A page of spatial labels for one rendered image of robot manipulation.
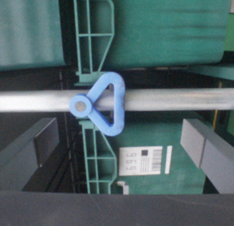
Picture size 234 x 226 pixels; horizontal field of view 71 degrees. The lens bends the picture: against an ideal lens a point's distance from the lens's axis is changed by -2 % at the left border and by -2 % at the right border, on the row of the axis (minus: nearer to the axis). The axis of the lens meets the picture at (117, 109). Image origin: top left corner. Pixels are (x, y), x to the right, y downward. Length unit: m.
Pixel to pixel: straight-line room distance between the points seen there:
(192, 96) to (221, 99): 0.05
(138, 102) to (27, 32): 0.21
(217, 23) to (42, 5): 0.28
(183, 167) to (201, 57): 0.21
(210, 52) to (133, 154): 0.23
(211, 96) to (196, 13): 0.13
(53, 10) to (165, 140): 0.29
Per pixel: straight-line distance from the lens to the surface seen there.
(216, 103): 0.30
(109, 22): 0.29
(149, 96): 0.26
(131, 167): 0.35
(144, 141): 0.32
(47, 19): 0.32
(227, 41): 0.48
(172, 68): 1.16
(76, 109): 0.25
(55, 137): 0.17
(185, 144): 0.17
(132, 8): 0.30
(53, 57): 0.31
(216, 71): 0.41
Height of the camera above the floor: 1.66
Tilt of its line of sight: 1 degrees up
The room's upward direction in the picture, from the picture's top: 91 degrees counter-clockwise
